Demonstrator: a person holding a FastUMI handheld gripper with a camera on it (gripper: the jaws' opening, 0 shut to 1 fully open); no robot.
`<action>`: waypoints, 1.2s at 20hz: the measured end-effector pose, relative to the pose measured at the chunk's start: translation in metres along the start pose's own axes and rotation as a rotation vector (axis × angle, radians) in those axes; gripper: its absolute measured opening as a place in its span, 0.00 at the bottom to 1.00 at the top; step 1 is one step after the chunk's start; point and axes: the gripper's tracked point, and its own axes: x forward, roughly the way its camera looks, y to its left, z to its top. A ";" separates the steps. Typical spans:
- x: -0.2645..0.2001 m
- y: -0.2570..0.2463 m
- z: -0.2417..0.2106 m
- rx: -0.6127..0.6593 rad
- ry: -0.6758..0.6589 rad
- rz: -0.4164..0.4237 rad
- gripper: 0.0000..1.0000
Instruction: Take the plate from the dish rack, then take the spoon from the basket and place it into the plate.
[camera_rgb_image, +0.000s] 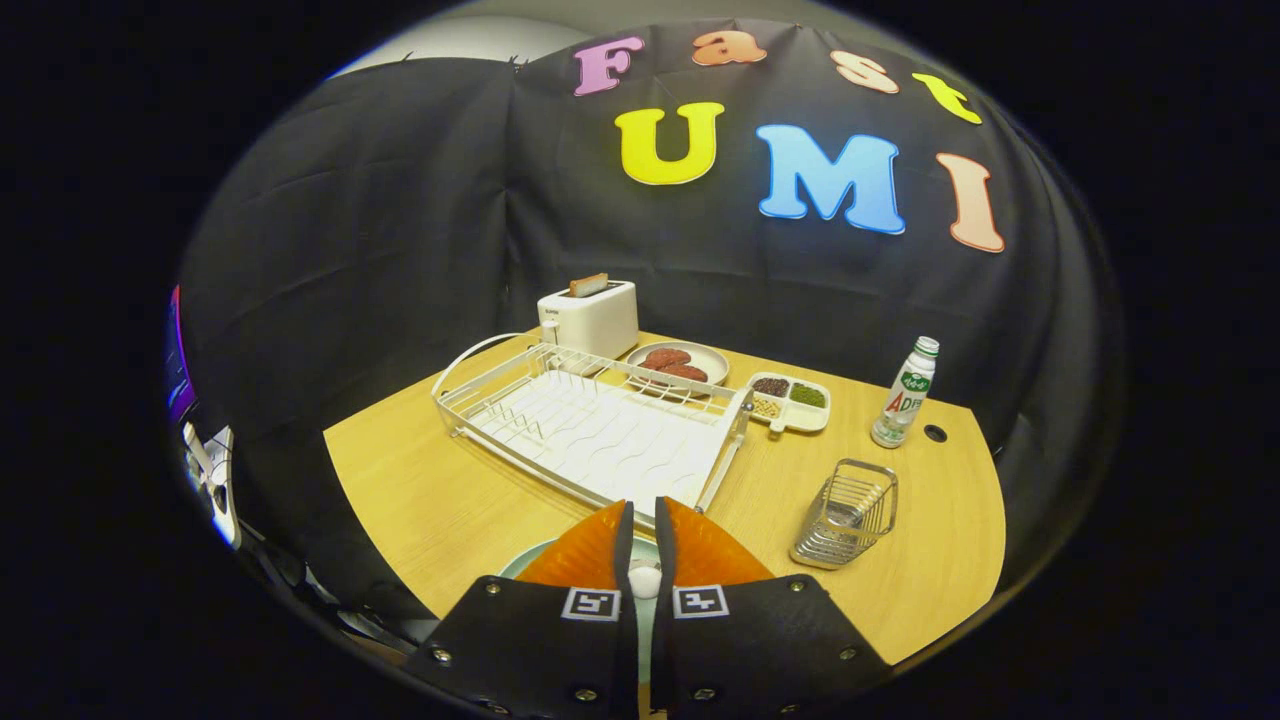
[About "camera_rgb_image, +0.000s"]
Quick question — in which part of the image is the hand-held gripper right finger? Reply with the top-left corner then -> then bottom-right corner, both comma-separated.
650,495 -> 896,720

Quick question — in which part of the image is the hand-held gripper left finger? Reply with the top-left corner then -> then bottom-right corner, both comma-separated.
400,498 -> 641,720

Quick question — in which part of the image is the pale green plate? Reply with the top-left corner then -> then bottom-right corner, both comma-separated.
498,533 -> 661,691

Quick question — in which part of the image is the white wire dish rack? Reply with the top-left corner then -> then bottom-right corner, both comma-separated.
432,333 -> 754,531

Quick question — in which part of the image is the metal wire basket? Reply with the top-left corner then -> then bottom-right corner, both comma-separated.
789,458 -> 899,571

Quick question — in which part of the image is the beige round plate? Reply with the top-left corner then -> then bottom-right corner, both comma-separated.
625,341 -> 731,393

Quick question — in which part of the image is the white drip tray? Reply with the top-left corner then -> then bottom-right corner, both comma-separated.
470,372 -> 736,511

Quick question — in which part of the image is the white divided tray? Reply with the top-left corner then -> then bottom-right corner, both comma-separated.
745,372 -> 832,437

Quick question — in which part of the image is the white toaster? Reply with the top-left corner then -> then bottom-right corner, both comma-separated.
537,280 -> 640,363

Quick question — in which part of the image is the white green label drink bottle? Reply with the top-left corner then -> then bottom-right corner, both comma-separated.
870,336 -> 941,449

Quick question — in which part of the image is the black backdrop cloth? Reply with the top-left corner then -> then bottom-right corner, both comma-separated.
175,18 -> 1121,641

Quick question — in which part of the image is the white device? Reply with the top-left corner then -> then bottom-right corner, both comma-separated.
182,422 -> 243,549

